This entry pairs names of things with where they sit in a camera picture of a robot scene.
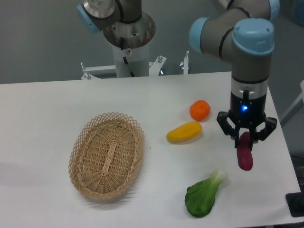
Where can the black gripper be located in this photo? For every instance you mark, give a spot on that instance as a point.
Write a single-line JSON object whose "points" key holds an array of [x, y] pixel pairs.
{"points": [[246, 114]]}

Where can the purple sweet potato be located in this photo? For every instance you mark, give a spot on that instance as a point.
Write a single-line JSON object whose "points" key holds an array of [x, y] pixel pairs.
{"points": [[244, 155]]}

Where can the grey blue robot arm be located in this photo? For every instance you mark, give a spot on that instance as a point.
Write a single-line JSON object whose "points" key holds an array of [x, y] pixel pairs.
{"points": [[242, 36]]}

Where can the orange tangerine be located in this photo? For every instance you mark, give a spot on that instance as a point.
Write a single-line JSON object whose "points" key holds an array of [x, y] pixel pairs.
{"points": [[200, 110]]}

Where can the yellow mango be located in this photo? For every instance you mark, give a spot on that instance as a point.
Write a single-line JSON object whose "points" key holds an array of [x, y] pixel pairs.
{"points": [[184, 132]]}

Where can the green bok choy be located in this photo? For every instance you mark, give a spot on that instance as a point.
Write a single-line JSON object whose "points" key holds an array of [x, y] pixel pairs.
{"points": [[201, 196]]}

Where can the black device at table edge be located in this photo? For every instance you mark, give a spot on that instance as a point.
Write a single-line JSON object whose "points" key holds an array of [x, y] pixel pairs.
{"points": [[295, 203]]}

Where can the woven wicker basket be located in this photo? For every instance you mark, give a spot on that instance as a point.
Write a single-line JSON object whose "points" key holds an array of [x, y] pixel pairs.
{"points": [[107, 156]]}

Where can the white frame at right edge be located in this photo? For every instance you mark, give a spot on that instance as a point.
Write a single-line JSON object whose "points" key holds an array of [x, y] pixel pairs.
{"points": [[293, 108]]}

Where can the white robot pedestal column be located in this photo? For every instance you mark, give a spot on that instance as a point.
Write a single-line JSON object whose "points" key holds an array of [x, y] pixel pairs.
{"points": [[131, 62]]}

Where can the white metal mounting frame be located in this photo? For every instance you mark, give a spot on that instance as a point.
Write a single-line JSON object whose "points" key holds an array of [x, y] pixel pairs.
{"points": [[155, 68]]}

